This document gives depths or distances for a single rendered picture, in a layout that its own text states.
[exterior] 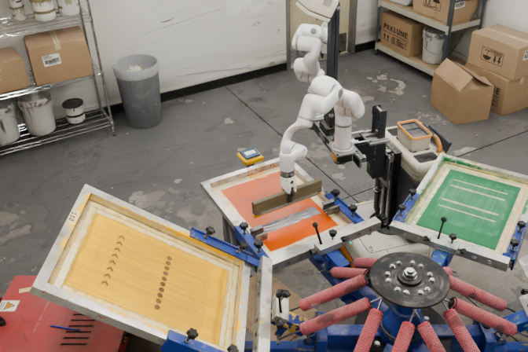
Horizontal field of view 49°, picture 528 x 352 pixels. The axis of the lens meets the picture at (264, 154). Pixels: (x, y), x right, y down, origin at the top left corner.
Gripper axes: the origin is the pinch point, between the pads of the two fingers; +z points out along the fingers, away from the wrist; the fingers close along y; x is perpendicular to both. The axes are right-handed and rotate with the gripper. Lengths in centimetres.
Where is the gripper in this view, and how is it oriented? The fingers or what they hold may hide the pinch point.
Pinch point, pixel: (287, 197)
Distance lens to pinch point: 302.4
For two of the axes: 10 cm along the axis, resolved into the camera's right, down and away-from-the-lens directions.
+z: 0.4, 8.4, 5.4
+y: -4.7, -4.6, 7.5
